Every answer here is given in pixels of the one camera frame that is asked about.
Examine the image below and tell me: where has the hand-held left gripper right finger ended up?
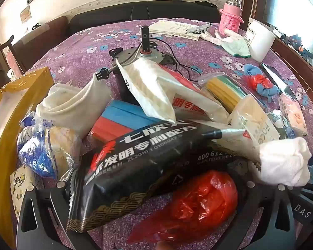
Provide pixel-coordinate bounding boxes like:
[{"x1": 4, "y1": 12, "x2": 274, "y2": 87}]
[{"x1": 219, "y1": 159, "x2": 296, "y2": 250}]

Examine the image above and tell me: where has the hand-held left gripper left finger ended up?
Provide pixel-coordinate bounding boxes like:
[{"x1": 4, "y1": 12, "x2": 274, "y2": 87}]
[{"x1": 16, "y1": 182, "x2": 101, "y2": 250}]

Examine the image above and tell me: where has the lemon print tissue pack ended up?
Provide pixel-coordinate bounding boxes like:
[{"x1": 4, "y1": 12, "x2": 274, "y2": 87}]
[{"x1": 10, "y1": 167, "x2": 45, "y2": 220}]

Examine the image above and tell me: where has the white sock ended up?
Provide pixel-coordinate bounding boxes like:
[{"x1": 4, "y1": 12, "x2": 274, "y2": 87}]
[{"x1": 248, "y1": 137, "x2": 312, "y2": 188}]

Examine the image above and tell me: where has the blue white plastic packet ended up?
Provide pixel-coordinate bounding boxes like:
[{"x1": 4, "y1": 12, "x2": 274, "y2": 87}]
[
  {"x1": 17, "y1": 126, "x2": 83, "y2": 181},
  {"x1": 19, "y1": 111, "x2": 46, "y2": 136}
]

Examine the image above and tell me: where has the red plastic bag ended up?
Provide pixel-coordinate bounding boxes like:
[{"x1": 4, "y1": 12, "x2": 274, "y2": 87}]
[{"x1": 126, "y1": 170, "x2": 238, "y2": 245}]

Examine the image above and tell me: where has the black snack packet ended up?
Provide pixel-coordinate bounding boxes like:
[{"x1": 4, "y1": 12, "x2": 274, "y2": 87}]
[{"x1": 66, "y1": 121, "x2": 248, "y2": 233}]

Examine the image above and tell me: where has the red and blue cloth pack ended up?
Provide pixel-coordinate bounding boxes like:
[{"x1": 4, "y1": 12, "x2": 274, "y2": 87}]
[{"x1": 87, "y1": 99, "x2": 159, "y2": 144}]

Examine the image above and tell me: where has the yellow cardboard box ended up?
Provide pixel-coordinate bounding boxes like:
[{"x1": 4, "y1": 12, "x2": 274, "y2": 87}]
[{"x1": 0, "y1": 66, "x2": 54, "y2": 250}]

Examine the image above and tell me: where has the clear plastic packet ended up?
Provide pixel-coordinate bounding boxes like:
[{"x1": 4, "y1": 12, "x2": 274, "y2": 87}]
[{"x1": 266, "y1": 109, "x2": 296, "y2": 140}]

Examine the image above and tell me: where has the peach cotton pad packet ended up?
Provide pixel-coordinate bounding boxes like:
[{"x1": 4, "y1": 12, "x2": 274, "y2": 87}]
[{"x1": 278, "y1": 94, "x2": 309, "y2": 136}]

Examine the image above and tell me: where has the white cloth bag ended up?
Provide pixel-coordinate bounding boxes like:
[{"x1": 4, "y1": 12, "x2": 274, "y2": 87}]
[{"x1": 36, "y1": 79, "x2": 112, "y2": 138}]

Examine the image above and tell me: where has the dark kitchen knife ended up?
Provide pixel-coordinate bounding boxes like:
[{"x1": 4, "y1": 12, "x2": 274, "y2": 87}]
[{"x1": 259, "y1": 62, "x2": 297, "y2": 97}]

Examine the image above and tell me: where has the yellow and green cloth pack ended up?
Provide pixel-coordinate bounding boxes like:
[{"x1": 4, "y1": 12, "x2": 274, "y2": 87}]
[{"x1": 198, "y1": 72, "x2": 247, "y2": 114}]

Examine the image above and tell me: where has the white and red packet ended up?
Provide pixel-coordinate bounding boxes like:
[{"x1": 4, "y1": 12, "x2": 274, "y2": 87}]
[{"x1": 159, "y1": 64, "x2": 230, "y2": 124}]

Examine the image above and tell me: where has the white plastic container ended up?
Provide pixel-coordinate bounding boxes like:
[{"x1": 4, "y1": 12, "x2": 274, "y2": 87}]
[{"x1": 246, "y1": 18, "x2": 276, "y2": 61}]

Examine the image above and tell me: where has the pale green knit glove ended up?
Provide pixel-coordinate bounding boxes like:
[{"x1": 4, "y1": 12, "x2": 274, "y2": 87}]
[{"x1": 220, "y1": 37, "x2": 252, "y2": 58}]

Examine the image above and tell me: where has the wooden chair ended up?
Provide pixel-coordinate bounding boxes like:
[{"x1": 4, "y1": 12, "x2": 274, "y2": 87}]
[{"x1": 0, "y1": 35, "x2": 24, "y2": 94}]

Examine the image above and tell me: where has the white plastic pouch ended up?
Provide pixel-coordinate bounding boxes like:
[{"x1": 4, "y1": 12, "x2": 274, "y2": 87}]
[{"x1": 116, "y1": 57, "x2": 176, "y2": 120}]

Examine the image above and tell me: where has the purple floral tablecloth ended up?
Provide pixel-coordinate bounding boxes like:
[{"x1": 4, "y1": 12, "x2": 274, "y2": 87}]
[{"x1": 23, "y1": 18, "x2": 313, "y2": 250}]

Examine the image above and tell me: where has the wooden glass cabinet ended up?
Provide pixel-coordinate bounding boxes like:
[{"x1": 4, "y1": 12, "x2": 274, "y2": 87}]
[{"x1": 242, "y1": 0, "x2": 313, "y2": 84}]

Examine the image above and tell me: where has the brown armchair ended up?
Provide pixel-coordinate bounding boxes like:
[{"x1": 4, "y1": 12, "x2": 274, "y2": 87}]
[{"x1": 14, "y1": 16, "x2": 69, "y2": 71}]

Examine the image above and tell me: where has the pink bottle with knit sleeve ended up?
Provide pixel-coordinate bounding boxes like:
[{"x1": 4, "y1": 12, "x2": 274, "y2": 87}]
[{"x1": 219, "y1": 0, "x2": 244, "y2": 32}]

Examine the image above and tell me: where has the grey electric motor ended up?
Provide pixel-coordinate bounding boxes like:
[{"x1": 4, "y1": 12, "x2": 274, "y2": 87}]
[{"x1": 109, "y1": 25, "x2": 182, "y2": 66}]

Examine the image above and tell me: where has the white marker pen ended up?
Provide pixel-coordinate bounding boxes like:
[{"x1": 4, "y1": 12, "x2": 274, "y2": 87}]
[{"x1": 186, "y1": 23, "x2": 213, "y2": 33}]

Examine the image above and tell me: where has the white paper notebook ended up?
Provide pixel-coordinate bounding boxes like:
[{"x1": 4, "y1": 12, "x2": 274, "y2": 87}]
[{"x1": 149, "y1": 19, "x2": 214, "y2": 41}]

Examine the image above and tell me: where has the black sofa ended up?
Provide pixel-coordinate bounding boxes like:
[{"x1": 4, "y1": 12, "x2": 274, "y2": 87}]
[{"x1": 68, "y1": 4, "x2": 222, "y2": 33}]

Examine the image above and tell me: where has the black wire connector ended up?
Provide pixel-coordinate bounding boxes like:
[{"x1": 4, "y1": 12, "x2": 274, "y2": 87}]
[{"x1": 95, "y1": 67, "x2": 113, "y2": 82}]

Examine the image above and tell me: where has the black motor cable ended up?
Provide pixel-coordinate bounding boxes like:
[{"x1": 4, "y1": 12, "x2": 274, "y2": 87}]
[{"x1": 149, "y1": 38, "x2": 202, "y2": 82}]

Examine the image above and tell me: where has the tan wall note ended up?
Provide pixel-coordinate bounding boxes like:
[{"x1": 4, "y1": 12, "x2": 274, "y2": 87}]
[{"x1": 19, "y1": 5, "x2": 32, "y2": 24}]

